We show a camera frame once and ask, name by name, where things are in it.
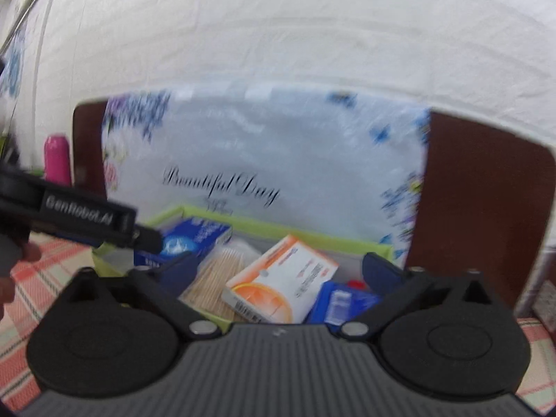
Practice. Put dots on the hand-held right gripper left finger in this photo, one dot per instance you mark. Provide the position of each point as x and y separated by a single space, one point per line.
176 269

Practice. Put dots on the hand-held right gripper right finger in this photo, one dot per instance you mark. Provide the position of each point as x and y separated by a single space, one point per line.
382 271

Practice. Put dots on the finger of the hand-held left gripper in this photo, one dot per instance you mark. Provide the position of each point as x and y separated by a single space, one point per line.
147 238

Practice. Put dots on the blue cardboard box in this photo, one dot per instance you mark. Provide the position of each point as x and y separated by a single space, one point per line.
191 239

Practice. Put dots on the bag of toothpicks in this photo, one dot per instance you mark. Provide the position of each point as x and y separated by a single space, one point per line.
217 278

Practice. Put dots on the blue white packet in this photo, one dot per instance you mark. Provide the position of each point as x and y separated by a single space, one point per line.
343 304

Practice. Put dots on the lime green storage box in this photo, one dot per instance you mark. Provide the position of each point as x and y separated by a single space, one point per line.
104 265

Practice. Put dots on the orange white medicine box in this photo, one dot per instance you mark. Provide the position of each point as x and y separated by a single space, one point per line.
278 286

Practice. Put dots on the person's left hand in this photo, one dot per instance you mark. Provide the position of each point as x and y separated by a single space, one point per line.
31 252

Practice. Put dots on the pink thermos bottle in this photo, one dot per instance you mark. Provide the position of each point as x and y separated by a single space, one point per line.
57 160

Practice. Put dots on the brown wooden headboard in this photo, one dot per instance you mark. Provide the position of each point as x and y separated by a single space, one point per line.
478 191

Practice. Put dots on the red plaid blanket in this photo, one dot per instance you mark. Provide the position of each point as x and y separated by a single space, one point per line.
26 334

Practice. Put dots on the floral plastic bag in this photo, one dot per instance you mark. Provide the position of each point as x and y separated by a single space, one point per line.
282 147

